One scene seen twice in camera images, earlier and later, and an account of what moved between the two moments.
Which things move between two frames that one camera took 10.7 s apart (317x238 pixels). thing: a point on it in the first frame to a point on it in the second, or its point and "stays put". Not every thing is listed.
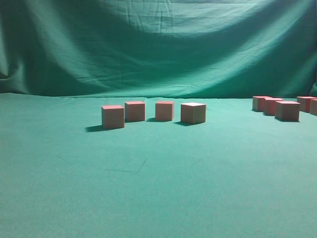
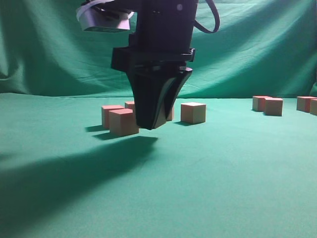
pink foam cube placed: x=113 y=116 stays put
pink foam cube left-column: x=258 y=103 stays put
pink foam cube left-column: x=287 y=111 to x=123 y=122
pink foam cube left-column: x=193 y=112 stays put
